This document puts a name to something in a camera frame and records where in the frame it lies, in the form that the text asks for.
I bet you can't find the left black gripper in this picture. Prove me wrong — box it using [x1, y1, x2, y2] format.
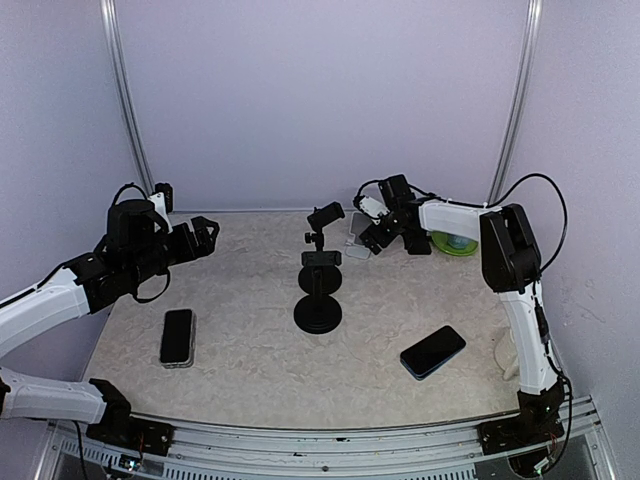
[127, 215, 219, 286]

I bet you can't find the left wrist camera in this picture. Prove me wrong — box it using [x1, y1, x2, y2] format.
[148, 182, 174, 233]

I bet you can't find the blue phone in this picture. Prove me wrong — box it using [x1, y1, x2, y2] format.
[399, 325, 467, 381]

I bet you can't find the phone in clear case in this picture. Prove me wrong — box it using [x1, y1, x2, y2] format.
[159, 309, 196, 369]

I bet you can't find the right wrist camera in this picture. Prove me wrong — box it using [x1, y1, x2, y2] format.
[353, 194, 389, 224]

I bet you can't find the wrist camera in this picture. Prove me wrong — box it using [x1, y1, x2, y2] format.
[148, 182, 174, 233]
[353, 194, 389, 224]

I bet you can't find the light blue mug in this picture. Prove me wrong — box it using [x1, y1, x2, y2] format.
[447, 234, 473, 250]

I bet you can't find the rear black round-base stand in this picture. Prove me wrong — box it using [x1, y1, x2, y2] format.
[298, 201, 345, 295]

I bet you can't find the aluminium frame post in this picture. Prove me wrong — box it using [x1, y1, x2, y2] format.
[100, 0, 154, 193]
[488, 0, 544, 203]

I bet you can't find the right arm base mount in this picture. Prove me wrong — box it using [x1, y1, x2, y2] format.
[477, 381, 565, 455]

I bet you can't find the left aluminium frame post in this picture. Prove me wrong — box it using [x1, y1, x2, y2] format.
[100, 0, 154, 193]

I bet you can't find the black folding phone stand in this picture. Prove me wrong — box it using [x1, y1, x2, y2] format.
[402, 231, 432, 256]

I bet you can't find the cream ceramic mug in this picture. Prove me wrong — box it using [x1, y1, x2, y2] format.
[494, 328, 519, 381]

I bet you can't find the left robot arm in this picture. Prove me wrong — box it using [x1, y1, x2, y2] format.
[1, 195, 220, 445]

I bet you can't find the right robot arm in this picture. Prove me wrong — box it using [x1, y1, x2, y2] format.
[353, 194, 565, 453]

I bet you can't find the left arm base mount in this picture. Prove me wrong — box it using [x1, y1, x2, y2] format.
[86, 379, 175, 457]

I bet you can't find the right aluminium frame post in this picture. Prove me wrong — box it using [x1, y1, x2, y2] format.
[488, 0, 544, 203]

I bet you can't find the green saucer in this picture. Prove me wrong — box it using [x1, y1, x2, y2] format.
[431, 231, 479, 257]

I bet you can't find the white folding phone stand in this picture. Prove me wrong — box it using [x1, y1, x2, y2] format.
[344, 211, 371, 260]

